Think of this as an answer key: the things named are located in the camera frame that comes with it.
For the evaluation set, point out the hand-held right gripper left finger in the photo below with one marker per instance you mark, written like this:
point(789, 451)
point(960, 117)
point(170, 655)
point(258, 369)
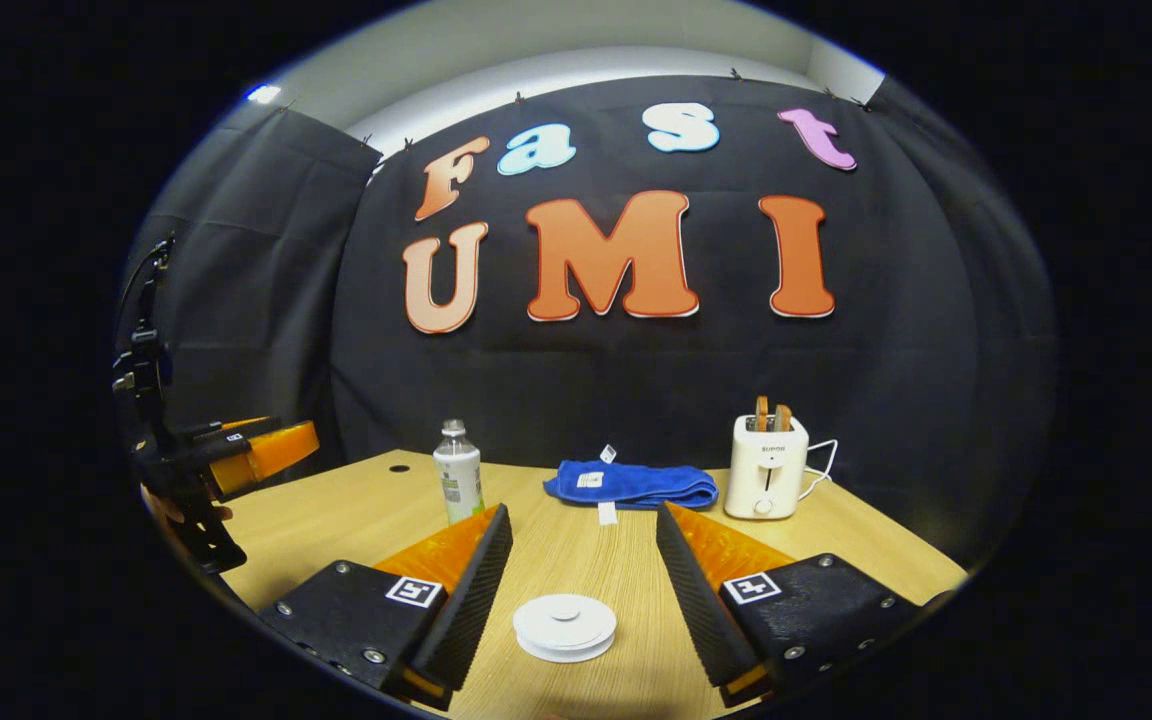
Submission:
point(466, 610)

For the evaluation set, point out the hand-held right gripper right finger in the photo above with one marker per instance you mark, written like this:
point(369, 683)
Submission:
point(701, 610)

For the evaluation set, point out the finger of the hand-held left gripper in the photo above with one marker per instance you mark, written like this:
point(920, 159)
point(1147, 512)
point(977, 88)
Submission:
point(271, 452)
point(236, 427)

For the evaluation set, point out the white teacup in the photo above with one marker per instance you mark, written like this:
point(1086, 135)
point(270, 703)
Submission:
point(536, 645)

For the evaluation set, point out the white teacup lid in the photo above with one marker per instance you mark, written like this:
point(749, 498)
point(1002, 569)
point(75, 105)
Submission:
point(564, 618)

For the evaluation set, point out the clear water bottle white label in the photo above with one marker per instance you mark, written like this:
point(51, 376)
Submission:
point(458, 480)

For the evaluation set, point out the white saucer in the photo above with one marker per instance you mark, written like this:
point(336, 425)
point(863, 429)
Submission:
point(566, 659)

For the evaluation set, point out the blue folded towel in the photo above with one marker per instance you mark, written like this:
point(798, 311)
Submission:
point(636, 483)

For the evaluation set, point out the cream toaster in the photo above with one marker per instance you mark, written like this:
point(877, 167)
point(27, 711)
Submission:
point(766, 475)

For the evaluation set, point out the brown toast slice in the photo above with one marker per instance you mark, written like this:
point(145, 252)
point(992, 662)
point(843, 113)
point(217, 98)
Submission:
point(762, 413)
point(783, 418)

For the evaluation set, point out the black backdrop cloth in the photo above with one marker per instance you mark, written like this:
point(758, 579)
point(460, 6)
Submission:
point(586, 370)

